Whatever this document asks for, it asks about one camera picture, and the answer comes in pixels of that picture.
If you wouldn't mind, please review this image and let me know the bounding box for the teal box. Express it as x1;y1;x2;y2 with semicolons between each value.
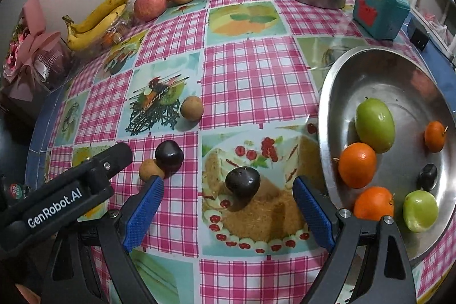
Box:
353;0;411;40

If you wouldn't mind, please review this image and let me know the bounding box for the oval green jujube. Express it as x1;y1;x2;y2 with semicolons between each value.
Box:
354;98;396;154

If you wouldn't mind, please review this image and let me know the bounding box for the brown longan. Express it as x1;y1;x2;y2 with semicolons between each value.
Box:
180;95;205;122
138;159;166;182

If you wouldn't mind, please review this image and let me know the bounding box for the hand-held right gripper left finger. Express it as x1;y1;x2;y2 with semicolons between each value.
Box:
42;176;165;304

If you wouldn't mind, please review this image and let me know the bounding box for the pink checked tablecloth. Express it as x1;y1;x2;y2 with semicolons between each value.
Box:
25;0;456;304

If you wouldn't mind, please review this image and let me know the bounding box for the small orange mandarin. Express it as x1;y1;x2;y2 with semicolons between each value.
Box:
424;121;447;152

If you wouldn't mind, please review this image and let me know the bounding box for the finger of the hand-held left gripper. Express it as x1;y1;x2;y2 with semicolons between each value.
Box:
85;142;133;180

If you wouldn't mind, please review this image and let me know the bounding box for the black power adapter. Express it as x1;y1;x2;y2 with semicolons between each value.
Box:
408;21;430;52

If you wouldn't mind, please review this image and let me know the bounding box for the dark water chestnut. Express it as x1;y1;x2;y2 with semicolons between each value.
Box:
225;166;261;203
418;164;438;191
155;140;185;174

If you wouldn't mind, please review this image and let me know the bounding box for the round green jujube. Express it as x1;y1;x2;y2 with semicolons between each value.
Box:
402;191;439;232

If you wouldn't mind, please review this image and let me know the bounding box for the pink flower bouquet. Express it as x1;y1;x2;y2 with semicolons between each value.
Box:
2;0;72;105

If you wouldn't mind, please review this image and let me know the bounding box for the drink can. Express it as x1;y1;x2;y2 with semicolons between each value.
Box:
5;183;31;199

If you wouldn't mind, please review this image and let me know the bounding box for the spotted yellow banana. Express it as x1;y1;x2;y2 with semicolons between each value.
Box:
63;0;132;34

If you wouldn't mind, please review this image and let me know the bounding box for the clear plastic container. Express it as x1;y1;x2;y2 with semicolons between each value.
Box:
91;7;134;53

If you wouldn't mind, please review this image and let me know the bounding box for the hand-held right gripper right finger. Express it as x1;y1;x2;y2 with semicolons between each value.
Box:
292;176;417;304

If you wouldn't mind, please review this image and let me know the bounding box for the steel bowl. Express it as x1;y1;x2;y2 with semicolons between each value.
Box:
318;46;456;264

